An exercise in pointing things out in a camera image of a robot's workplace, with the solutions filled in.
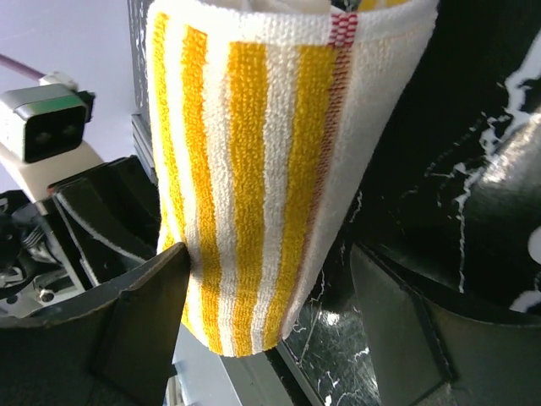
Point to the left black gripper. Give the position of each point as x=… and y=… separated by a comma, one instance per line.
x=92, y=227

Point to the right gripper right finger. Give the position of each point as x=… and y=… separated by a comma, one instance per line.
x=430, y=345

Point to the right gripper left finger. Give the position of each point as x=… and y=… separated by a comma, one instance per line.
x=111, y=345

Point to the yellow orange striped towel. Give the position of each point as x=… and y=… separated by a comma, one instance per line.
x=264, y=116

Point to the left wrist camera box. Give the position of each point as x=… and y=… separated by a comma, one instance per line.
x=42, y=130

